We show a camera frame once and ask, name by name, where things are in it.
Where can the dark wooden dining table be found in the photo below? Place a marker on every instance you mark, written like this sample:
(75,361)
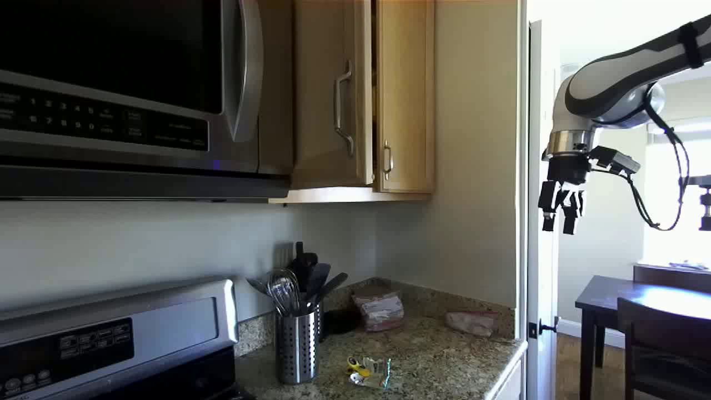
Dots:
(599,305)

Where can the wooden cabinet door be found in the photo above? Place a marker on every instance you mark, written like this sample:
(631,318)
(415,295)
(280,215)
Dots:
(334,139)
(405,97)

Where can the closed wooden cabinet door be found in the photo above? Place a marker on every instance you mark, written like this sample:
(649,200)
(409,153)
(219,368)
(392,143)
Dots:
(405,97)

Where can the steel utensil holder front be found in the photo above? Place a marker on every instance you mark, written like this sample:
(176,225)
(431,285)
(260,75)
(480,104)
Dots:
(296,347)

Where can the small wrapped food packet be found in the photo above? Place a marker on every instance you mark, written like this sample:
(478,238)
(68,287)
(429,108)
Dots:
(471,323)

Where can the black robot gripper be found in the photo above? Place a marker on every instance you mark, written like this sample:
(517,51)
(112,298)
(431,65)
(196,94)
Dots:
(572,169)

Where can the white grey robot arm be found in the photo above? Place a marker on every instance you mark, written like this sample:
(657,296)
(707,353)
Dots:
(622,93)

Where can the dark wooden chair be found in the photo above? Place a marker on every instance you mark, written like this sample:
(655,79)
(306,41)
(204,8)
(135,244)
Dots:
(666,355)

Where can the colourful paper wrapper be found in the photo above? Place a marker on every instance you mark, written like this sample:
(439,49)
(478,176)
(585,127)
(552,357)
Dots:
(372,373)

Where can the stainless steel stove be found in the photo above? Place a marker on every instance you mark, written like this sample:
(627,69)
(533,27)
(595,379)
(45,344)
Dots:
(151,344)

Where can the stainless steel microwave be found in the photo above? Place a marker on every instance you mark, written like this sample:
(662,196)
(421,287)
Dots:
(148,99)

